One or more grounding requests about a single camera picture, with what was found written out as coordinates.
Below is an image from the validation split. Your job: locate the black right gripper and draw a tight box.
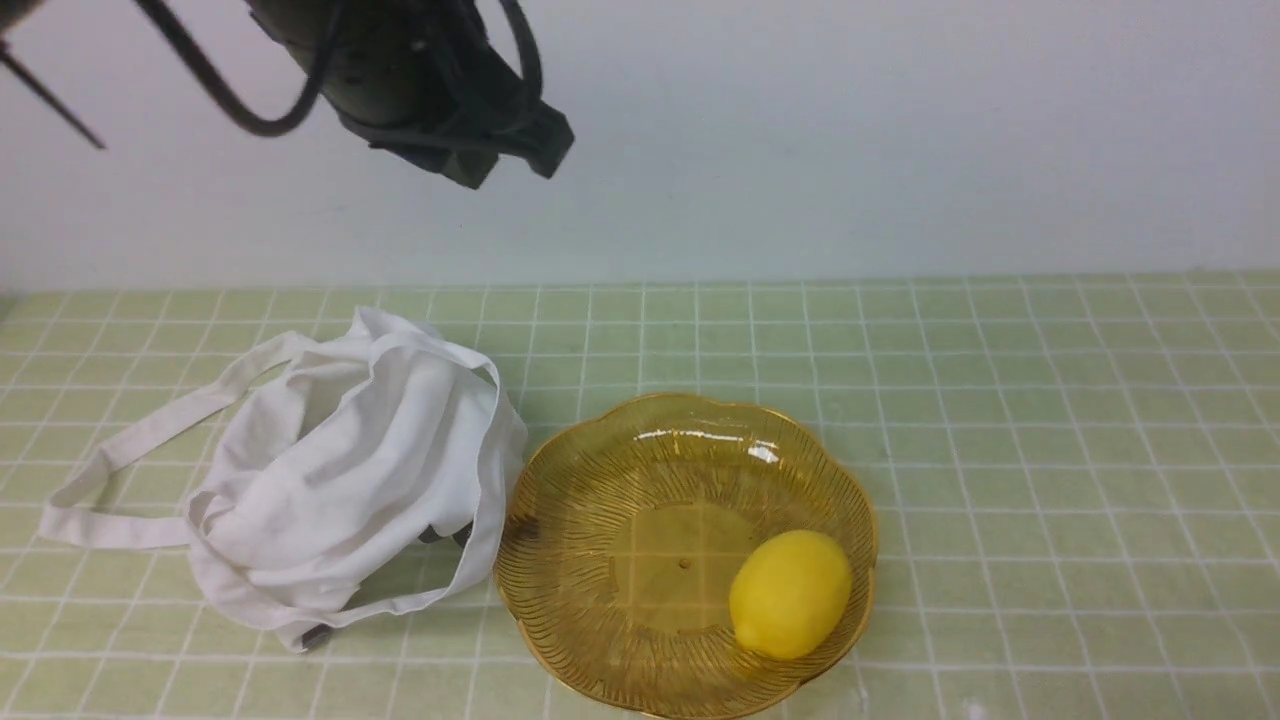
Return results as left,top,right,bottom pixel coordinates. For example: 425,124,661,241
244,0,577,191

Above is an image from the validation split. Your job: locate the amber glass flower plate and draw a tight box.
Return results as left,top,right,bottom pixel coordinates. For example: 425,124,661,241
494,393,881,719

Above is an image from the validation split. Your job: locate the white cloth bag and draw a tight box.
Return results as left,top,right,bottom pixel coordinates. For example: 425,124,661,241
38,306,529,653

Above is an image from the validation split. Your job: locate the yellow lemon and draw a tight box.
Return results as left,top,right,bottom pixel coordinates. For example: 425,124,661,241
728,530,854,661

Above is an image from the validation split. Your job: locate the black cable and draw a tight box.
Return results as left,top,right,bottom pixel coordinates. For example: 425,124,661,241
0,0,547,151

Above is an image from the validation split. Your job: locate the green checkered tablecloth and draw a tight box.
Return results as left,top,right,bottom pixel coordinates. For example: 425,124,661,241
1,273,1279,719

